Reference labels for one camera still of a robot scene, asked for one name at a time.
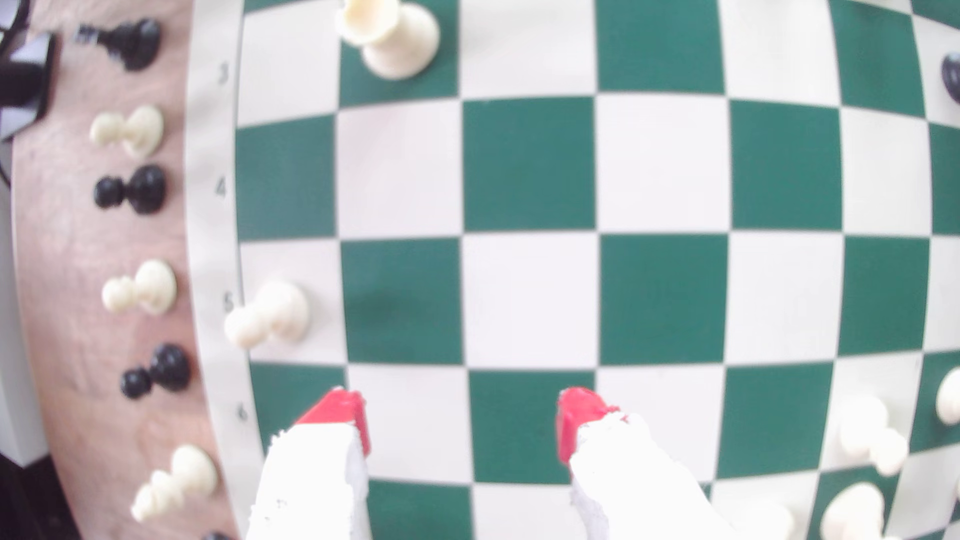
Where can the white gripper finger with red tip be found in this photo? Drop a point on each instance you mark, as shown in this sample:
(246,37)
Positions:
(315,480)
(630,480)

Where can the white queen chess piece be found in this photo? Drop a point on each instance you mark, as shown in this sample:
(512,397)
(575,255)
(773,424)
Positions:
(855,514)

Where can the green and white chess mat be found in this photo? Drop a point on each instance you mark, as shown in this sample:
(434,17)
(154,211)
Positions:
(529,165)

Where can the slim black chess piece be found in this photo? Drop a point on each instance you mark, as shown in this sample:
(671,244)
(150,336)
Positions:
(131,43)

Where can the white bishop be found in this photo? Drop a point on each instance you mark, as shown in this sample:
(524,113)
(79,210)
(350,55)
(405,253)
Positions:
(180,476)

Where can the white pawn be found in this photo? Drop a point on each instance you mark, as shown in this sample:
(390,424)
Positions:
(870,435)
(270,313)
(146,287)
(135,129)
(949,396)

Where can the black pawn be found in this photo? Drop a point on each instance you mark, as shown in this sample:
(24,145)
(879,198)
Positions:
(139,189)
(163,367)
(952,76)

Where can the white rook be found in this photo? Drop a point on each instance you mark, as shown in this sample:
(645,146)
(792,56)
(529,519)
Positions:
(394,37)

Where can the black plastic device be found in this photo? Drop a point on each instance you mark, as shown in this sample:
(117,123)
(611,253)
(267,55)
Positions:
(22,79)

